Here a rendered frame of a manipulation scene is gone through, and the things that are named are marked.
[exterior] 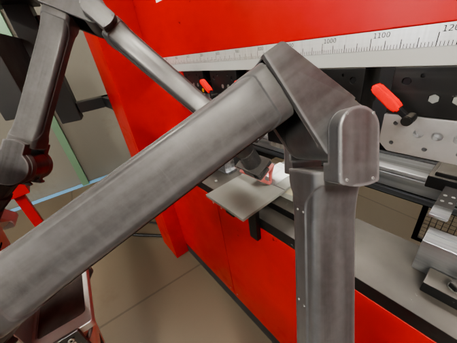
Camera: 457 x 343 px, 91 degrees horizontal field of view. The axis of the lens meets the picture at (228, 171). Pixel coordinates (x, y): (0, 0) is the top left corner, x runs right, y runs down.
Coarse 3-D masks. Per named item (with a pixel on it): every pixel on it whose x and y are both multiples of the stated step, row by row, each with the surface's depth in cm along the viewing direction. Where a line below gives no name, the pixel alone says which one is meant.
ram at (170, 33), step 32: (192, 0) 76; (224, 0) 65; (256, 0) 58; (288, 0) 52; (320, 0) 47; (352, 0) 42; (384, 0) 39; (416, 0) 36; (448, 0) 34; (160, 32) 99; (192, 32) 82; (224, 32) 70; (256, 32) 62; (288, 32) 55; (320, 32) 49; (352, 32) 45; (192, 64) 91; (224, 64) 76; (320, 64) 52; (352, 64) 47; (384, 64) 43; (416, 64) 39; (448, 64) 36
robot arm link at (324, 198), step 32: (352, 128) 19; (288, 160) 28; (352, 160) 19; (320, 192) 22; (352, 192) 22; (320, 224) 23; (352, 224) 23; (320, 256) 23; (352, 256) 24; (320, 288) 23; (352, 288) 24; (320, 320) 23; (352, 320) 24
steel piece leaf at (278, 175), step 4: (276, 168) 82; (280, 168) 81; (276, 172) 79; (280, 172) 79; (268, 176) 74; (272, 176) 77; (276, 176) 77; (280, 176) 77; (284, 176) 76; (268, 180) 75; (272, 180) 73; (276, 180) 75; (280, 180) 75
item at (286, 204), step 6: (276, 198) 82; (282, 198) 82; (270, 204) 82; (276, 204) 79; (282, 204) 79; (288, 204) 78; (276, 210) 80; (282, 210) 78; (288, 210) 76; (288, 216) 76
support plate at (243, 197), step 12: (240, 180) 78; (252, 180) 77; (288, 180) 74; (216, 192) 74; (228, 192) 73; (240, 192) 72; (252, 192) 71; (264, 192) 70; (276, 192) 70; (228, 204) 67; (240, 204) 67; (252, 204) 66; (264, 204) 65; (240, 216) 62
